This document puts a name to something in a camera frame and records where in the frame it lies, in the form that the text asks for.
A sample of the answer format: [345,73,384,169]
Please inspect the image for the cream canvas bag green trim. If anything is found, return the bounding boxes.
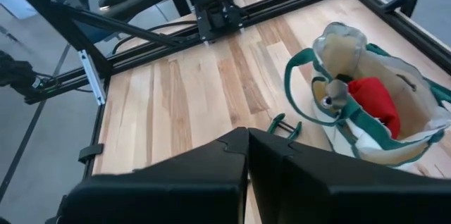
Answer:
[283,21,451,175]

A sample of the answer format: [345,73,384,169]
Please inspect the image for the black curved bracket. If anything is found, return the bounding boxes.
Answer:
[379,0,419,19]

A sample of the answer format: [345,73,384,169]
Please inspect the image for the red and black gardening glove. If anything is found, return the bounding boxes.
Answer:
[347,77,402,140]

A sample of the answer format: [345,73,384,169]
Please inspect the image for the black device with green light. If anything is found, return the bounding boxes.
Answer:
[0,50,61,105]

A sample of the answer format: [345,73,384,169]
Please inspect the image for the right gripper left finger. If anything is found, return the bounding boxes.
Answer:
[58,127,249,224]

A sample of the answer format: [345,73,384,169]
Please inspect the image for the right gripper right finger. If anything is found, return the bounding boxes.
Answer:
[248,127,451,224]

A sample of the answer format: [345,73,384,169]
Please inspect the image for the black frame clip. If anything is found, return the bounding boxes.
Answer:
[78,142,105,164]

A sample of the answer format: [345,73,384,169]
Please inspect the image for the silver frame bracket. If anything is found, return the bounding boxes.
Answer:
[78,49,107,106]

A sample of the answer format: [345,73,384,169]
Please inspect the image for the green-handled pruning shears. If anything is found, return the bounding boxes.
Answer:
[266,113,303,142]

